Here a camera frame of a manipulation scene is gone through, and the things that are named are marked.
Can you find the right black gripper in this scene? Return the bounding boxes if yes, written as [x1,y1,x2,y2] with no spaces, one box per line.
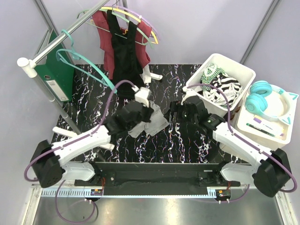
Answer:
[164,101,198,125]

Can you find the grey tank top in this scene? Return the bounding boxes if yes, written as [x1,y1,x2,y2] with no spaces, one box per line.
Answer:
[128,101,169,138]

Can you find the teal plastic hanger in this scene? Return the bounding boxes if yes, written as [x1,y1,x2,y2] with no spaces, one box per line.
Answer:
[56,29,118,93]

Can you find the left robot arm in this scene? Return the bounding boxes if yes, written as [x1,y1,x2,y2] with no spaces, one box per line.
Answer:
[30,101,154,188]

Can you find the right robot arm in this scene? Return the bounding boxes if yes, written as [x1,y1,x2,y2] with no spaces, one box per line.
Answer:
[165,96,297,197]

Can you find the black tank top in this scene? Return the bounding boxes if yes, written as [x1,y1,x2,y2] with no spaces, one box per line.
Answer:
[107,10,143,87]

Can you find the purple plastic hanger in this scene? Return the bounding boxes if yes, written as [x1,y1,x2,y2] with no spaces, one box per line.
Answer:
[100,5,162,42]

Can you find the maroon tank top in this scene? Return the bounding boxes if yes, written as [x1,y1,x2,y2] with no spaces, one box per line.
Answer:
[92,11,150,80]

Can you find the yellow plastic hanger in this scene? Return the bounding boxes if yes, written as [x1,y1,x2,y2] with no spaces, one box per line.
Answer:
[90,7,159,45]

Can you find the mint green hanger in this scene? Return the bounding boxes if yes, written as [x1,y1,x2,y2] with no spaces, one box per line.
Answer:
[77,8,155,49]

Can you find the green striped garment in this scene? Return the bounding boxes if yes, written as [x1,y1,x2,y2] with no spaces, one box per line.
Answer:
[200,63,228,91]

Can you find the black white striped garment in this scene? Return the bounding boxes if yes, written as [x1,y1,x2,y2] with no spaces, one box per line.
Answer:
[200,76,243,108]

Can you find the black marble pattern mat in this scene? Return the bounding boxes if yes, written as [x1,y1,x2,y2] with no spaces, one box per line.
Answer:
[64,64,242,163]

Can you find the white plastic bin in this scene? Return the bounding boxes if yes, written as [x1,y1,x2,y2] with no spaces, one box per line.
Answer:
[186,53,256,117]

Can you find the green marker pen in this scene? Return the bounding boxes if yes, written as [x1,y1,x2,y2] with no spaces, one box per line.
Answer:
[246,123,275,137]

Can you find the white storage box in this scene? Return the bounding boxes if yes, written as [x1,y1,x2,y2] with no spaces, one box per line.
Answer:
[234,85,299,150]

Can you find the teal headphones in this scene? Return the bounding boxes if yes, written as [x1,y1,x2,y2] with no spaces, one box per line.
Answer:
[245,81,299,126]

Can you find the metal clothes rack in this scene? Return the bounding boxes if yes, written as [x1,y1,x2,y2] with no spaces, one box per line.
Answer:
[16,0,163,150]

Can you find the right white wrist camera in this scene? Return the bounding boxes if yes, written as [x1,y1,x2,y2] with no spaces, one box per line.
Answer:
[181,86,196,105]

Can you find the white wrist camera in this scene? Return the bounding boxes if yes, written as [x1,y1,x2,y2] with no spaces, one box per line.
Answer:
[135,87,151,107]
[181,86,196,105]

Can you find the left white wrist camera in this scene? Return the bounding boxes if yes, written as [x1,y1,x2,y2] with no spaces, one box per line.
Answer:
[135,87,151,107]

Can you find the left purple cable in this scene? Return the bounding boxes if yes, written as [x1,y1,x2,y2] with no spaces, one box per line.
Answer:
[24,80,139,182]

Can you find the purple cable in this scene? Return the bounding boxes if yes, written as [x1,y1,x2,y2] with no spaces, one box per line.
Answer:
[24,80,139,182]
[186,84,295,193]

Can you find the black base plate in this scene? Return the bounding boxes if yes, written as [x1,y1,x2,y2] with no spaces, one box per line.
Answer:
[75,162,240,198]

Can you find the green ring binder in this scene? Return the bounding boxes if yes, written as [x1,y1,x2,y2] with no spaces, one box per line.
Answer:
[35,44,74,102]

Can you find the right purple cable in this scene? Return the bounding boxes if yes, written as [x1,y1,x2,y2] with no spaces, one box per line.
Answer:
[186,84,295,193]

